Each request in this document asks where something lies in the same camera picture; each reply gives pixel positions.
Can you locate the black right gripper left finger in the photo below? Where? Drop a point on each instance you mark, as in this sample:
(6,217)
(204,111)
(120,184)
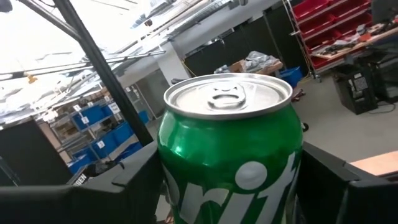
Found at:
(146,186)

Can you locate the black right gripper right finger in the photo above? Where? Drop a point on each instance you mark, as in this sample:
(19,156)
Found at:
(320,193)

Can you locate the green Sprite can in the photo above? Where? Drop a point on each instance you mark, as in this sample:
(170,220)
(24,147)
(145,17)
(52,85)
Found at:
(230,149)

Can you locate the blue bin shelving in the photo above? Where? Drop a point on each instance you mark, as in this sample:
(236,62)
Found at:
(93,113)

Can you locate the black box with label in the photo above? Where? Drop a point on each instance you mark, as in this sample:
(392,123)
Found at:
(354,90)

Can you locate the black cabinet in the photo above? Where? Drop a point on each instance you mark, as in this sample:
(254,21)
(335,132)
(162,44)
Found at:
(31,155)

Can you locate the blue tote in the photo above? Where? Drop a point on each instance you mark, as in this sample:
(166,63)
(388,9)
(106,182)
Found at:
(290,76)

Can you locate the cardboard box with plastic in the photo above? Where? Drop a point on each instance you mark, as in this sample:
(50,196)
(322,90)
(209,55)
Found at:
(258,62)

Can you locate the cluttered workbench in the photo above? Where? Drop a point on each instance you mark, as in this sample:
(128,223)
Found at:
(357,46)

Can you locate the red bin rack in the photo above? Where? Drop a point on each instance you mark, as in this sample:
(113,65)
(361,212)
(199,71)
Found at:
(311,7)

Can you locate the black monitor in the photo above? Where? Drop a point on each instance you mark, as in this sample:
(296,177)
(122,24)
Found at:
(384,11)

